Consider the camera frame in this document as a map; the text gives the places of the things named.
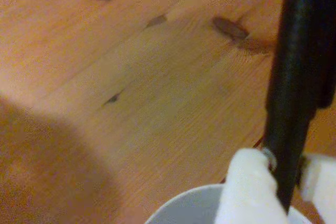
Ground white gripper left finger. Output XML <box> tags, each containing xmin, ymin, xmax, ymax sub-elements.
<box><xmin>215</xmin><ymin>147</ymin><xmax>289</xmax><ymax>224</ymax></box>

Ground white mug green blue pattern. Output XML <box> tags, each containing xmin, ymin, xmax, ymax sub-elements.
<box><xmin>144</xmin><ymin>184</ymin><xmax>313</xmax><ymax>224</ymax></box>

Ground black pen red ends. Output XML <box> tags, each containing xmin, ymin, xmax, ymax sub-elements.
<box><xmin>262</xmin><ymin>0</ymin><xmax>336</xmax><ymax>214</ymax></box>

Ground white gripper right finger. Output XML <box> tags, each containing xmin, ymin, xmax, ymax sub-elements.
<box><xmin>299</xmin><ymin>153</ymin><xmax>336</xmax><ymax>224</ymax></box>

